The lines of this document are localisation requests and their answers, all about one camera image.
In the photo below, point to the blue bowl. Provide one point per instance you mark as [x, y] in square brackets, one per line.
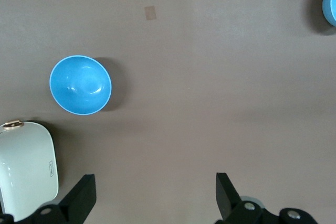
[80, 85]
[331, 3]

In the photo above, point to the white toaster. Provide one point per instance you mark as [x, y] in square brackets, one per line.
[26, 166]

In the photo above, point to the brown tape patch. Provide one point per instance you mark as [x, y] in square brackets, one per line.
[150, 13]

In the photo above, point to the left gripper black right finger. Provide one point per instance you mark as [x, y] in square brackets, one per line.
[231, 208]

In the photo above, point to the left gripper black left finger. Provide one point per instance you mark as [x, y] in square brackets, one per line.
[78, 203]

